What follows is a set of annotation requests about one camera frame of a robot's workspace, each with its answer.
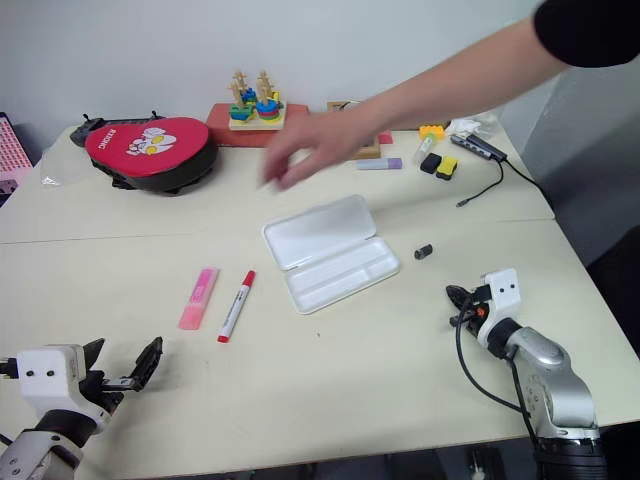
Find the pink highlighter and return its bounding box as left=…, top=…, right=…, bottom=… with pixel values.
left=177, top=267, right=222, bottom=333

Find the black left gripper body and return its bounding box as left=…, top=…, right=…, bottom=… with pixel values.
left=74, top=368, right=127, bottom=417

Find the red and black cartoon bag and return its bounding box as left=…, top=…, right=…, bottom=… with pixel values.
left=83, top=116, right=220, bottom=197

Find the red whiteboard marker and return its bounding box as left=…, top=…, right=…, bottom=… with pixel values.
left=215, top=269, right=257, bottom=345

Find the clear tube with green cap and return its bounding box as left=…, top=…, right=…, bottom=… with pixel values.
left=414, top=135, right=436, bottom=163

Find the purple highlighter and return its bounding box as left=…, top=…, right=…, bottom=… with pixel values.
left=355, top=156, right=404, bottom=172

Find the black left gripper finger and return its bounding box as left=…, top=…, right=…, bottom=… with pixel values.
left=102, top=336, right=165, bottom=396
left=82, top=338, right=107, bottom=374

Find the person's bare hand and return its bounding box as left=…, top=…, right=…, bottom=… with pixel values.
left=258, top=101, right=385, bottom=194

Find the long black cable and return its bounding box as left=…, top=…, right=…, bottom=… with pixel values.
left=503, top=158, right=557, bottom=214

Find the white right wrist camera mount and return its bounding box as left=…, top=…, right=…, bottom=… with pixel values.
left=476, top=267, right=522, bottom=347

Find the pink box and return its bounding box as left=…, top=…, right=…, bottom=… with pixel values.
left=0, top=111, right=35, bottom=197

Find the yellow and black board eraser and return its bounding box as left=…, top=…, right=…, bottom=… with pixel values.
left=435, top=155, right=460, bottom=181

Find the clear plastic bag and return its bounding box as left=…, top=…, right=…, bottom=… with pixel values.
left=39, top=148, right=85, bottom=190

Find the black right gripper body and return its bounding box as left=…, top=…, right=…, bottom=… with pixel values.
left=456, top=285, right=491, bottom=334

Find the white crumpled tissue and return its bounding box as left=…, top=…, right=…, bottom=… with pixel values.
left=447, top=112, right=497, bottom=137

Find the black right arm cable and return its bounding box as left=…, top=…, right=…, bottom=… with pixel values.
left=452, top=293, right=534, bottom=419

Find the white plastic pencil case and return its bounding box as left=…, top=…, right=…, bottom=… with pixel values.
left=262, top=193, right=402, bottom=317

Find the short black USB cable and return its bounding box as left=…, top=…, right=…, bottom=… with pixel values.
left=455, top=159, right=504, bottom=209

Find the grey USB hub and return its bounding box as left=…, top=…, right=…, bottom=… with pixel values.
left=449, top=132, right=509, bottom=163

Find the person's black sleeve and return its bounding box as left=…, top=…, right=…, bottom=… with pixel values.
left=532, top=0, right=640, bottom=70

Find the red brick-shaped box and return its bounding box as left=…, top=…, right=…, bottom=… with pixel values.
left=205, top=101, right=311, bottom=148

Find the wooden colourful stacking toy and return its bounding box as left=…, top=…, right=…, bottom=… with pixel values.
left=227, top=69, right=288, bottom=133

